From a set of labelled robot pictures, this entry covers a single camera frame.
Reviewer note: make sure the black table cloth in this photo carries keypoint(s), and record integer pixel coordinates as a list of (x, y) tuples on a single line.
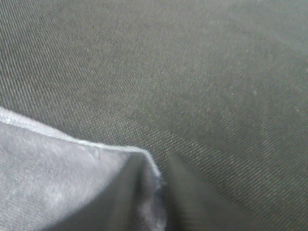
[(222, 82)]

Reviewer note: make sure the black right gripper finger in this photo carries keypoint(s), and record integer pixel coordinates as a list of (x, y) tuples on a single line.
[(194, 205)]

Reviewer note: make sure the grey towel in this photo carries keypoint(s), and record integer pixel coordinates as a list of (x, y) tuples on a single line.
[(50, 181)]

